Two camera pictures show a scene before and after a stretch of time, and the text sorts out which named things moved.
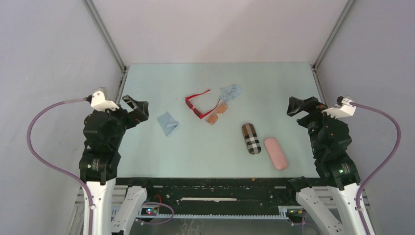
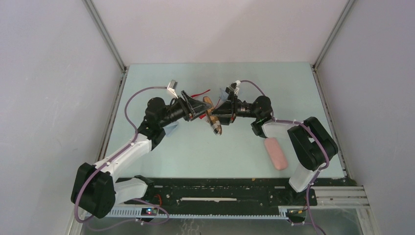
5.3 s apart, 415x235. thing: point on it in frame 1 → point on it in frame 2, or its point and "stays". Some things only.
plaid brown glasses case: x=251 y=138 → x=213 y=117
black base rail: x=215 y=195 stays
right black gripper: x=310 y=105 → x=226 y=112
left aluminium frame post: x=112 y=42 stays
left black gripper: x=137 y=114 → x=195 y=107
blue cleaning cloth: x=168 y=123 stays
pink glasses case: x=276 y=153 stays
